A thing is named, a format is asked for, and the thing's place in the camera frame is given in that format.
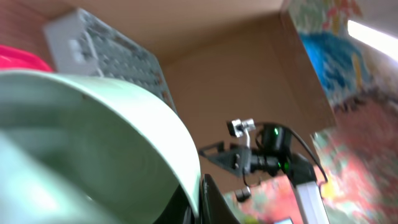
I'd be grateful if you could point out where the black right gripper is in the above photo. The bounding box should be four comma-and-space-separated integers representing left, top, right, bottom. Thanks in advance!
198, 141, 252, 177

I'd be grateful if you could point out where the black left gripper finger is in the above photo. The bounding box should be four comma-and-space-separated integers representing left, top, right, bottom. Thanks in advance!
201, 174, 240, 224

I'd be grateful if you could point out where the green bowl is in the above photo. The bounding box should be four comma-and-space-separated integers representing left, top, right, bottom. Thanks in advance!
1, 70, 201, 223

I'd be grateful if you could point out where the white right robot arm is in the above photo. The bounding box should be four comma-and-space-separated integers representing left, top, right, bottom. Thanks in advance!
198, 119, 330, 223

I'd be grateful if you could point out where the grey dishwasher rack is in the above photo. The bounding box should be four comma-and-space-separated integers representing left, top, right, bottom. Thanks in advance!
44, 9, 176, 110

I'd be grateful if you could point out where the red serving tray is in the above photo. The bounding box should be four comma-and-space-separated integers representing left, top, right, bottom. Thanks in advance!
1, 45, 53, 72

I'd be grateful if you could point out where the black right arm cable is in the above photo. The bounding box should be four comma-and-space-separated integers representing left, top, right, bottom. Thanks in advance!
254, 121, 329, 184

